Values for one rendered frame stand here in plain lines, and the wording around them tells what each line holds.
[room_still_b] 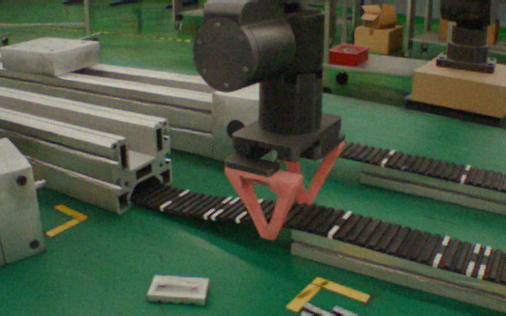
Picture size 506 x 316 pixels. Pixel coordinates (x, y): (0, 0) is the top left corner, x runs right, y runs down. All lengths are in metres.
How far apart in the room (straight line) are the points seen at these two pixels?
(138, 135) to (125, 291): 0.23
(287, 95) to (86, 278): 0.25
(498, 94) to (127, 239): 0.72
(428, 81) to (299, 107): 0.61
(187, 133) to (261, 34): 0.38
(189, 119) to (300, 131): 0.30
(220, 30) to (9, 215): 0.27
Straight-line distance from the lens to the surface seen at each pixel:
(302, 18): 0.44
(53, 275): 0.52
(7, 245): 0.54
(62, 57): 0.93
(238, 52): 0.39
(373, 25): 5.80
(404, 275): 0.49
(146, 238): 0.56
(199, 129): 0.74
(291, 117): 0.46
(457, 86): 1.04
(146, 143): 0.64
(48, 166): 0.68
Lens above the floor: 1.06
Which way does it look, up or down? 22 degrees down
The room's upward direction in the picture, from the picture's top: straight up
